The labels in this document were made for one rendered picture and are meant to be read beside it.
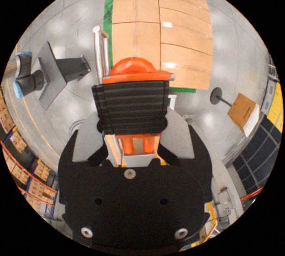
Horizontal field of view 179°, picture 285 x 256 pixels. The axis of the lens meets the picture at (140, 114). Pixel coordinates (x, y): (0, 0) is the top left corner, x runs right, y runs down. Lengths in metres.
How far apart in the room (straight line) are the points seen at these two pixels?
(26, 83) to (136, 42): 0.91
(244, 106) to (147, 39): 1.43
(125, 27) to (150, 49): 0.30
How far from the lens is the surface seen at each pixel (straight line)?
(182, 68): 0.90
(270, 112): 7.31
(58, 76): 0.83
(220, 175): 1.37
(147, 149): 0.18
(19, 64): 0.79
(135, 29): 0.85
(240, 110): 1.53
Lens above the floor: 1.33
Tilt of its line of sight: 58 degrees down
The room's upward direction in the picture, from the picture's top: 173 degrees clockwise
